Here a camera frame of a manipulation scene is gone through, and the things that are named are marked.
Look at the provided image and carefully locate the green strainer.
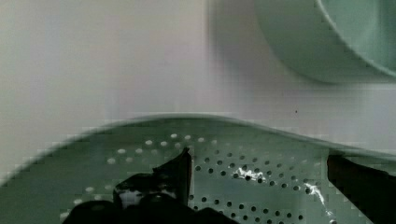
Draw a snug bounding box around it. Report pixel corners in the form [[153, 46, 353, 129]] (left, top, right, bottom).
[[0, 113, 396, 224]]

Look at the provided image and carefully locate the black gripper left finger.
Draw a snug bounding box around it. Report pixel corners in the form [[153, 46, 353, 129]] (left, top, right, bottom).
[[62, 148, 239, 224]]

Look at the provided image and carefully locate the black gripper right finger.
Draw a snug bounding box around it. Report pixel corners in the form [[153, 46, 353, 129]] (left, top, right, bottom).
[[327, 155, 396, 224]]

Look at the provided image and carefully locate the green mug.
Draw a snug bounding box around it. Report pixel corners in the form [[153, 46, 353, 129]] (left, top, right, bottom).
[[254, 0, 395, 84]]

